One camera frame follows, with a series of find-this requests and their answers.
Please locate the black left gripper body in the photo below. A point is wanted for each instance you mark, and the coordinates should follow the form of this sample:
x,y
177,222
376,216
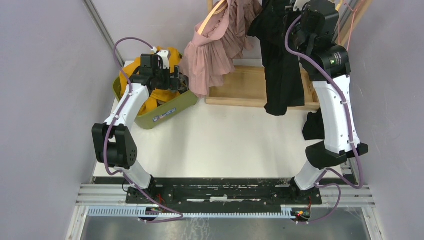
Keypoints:
x,y
163,76

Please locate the yellow skirt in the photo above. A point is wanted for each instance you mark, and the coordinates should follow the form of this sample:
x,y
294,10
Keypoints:
x,y
157,97

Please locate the black skirt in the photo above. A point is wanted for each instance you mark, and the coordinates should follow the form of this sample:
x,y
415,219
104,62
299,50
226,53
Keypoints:
x,y
284,86

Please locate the cream hanger of yellow skirt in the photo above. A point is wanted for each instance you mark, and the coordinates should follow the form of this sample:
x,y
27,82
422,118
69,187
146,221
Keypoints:
x,y
339,5

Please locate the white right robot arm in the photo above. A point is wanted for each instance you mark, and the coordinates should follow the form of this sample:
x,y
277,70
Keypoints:
x,y
310,37

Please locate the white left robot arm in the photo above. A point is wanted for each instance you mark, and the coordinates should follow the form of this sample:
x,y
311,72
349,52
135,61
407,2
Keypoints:
x,y
113,142

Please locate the pink pleated skirt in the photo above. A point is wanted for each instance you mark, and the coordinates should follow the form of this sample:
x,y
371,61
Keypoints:
x,y
210,56

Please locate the olive green plastic basket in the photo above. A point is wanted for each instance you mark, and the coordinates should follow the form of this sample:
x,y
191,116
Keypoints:
x,y
165,112

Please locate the aluminium corner profile left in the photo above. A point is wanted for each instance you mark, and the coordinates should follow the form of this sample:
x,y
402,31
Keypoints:
x,y
98,21

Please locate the aluminium corner profile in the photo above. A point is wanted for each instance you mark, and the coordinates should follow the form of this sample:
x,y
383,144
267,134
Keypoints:
x,y
348,13
98,21

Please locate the black cloth on table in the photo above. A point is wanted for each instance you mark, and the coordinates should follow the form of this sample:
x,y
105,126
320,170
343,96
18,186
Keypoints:
x,y
313,128

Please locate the aluminium corner profile right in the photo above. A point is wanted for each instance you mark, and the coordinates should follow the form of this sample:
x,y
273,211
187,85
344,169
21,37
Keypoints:
x,y
348,13

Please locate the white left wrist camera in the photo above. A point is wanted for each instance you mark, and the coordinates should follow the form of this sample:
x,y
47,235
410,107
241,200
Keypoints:
x,y
163,58

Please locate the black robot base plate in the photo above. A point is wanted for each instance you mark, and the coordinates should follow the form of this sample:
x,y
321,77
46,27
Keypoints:
x,y
219,195

